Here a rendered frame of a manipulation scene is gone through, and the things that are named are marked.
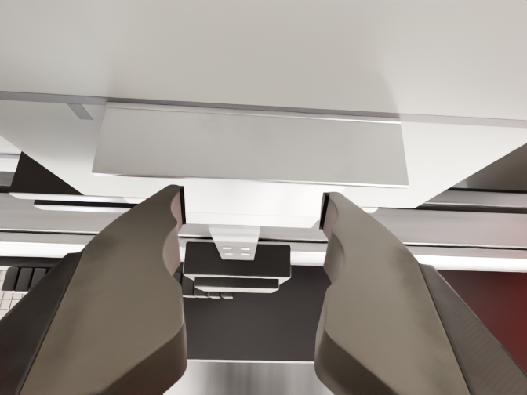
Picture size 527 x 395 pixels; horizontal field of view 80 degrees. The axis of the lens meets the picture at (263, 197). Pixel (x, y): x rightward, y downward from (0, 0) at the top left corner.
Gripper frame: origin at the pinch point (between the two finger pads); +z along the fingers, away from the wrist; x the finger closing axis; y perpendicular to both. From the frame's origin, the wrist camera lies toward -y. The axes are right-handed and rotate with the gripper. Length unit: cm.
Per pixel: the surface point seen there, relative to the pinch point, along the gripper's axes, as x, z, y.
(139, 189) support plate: -5.6, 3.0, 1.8
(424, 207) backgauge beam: 25.0, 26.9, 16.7
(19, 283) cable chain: -36, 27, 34
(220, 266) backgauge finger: -3.0, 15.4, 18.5
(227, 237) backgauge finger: -1.6, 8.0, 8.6
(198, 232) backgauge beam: -6.5, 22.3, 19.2
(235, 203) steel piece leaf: -0.9, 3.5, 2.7
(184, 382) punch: -3.0, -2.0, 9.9
